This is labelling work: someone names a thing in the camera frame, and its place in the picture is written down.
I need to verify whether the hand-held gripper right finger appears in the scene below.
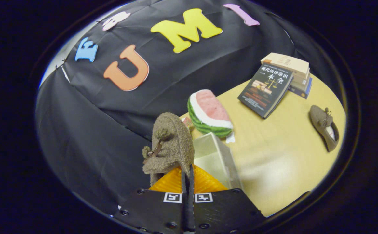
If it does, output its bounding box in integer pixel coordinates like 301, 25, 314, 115
189, 164, 266, 234

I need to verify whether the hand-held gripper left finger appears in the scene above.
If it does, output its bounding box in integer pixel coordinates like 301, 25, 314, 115
112, 164, 190, 234

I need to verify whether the white storage box grey lid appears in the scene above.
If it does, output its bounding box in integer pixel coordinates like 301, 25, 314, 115
193, 132, 242, 190

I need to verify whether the brown fuzzy shoe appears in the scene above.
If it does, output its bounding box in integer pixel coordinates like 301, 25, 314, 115
309, 104, 340, 153
142, 112, 195, 187

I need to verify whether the watermelon slice plush toy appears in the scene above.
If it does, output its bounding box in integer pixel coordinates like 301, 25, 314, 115
187, 89, 236, 144

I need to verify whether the black paperback book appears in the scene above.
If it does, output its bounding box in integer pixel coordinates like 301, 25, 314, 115
237, 63, 294, 119

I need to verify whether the blue cover book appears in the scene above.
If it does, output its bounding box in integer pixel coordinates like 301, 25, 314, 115
288, 78, 313, 99

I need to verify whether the tan cover book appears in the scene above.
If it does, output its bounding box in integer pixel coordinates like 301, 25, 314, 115
260, 52, 311, 79

